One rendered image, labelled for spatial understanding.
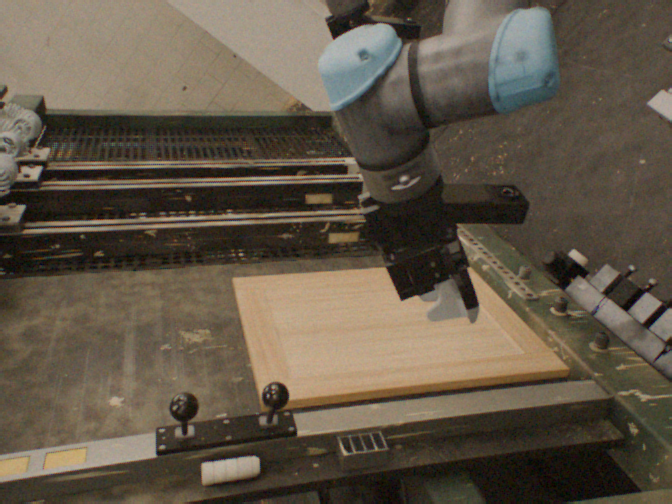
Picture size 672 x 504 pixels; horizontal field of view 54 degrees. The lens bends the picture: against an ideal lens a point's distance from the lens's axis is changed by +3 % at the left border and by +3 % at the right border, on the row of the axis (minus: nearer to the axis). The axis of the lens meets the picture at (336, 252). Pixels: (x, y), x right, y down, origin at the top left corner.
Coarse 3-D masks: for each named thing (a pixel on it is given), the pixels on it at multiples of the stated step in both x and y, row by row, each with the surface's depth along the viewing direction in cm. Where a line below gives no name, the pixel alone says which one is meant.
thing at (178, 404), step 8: (184, 392) 84; (176, 400) 83; (184, 400) 83; (192, 400) 84; (176, 408) 83; (184, 408) 83; (192, 408) 83; (176, 416) 83; (184, 416) 83; (192, 416) 84; (184, 424) 88; (176, 432) 92; (184, 432) 91; (192, 432) 92
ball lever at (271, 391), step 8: (272, 384) 87; (280, 384) 87; (264, 392) 86; (272, 392) 86; (280, 392) 86; (288, 392) 87; (264, 400) 86; (272, 400) 86; (280, 400) 86; (288, 400) 87; (272, 408) 86; (280, 408) 87; (264, 416) 96; (272, 416) 93; (264, 424) 95; (272, 424) 95
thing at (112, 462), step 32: (576, 384) 111; (320, 416) 99; (352, 416) 100; (384, 416) 100; (416, 416) 101; (448, 416) 101; (480, 416) 103; (512, 416) 105; (544, 416) 107; (576, 416) 108; (64, 448) 91; (96, 448) 91; (128, 448) 91; (224, 448) 93; (256, 448) 94; (288, 448) 96; (320, 448) 97; (0, 480) 86; (32, 480) 87; (64, 480) 88; (96, 480) 89; (128, 480) 91
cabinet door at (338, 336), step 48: (240, 288) 138; (288, 288) 140; (336, 288) 141; (384, 288) 143; (480, 288) 145; (288, 336) 123; (336, 336) 124; (384, 336) 125; (432, 336) 126; (480, 336) 127; (528, 336) 128; (288, 384) 109; (336, 384) 110; (384, 384) 111; (432, 384) 112; (480, 384) 115
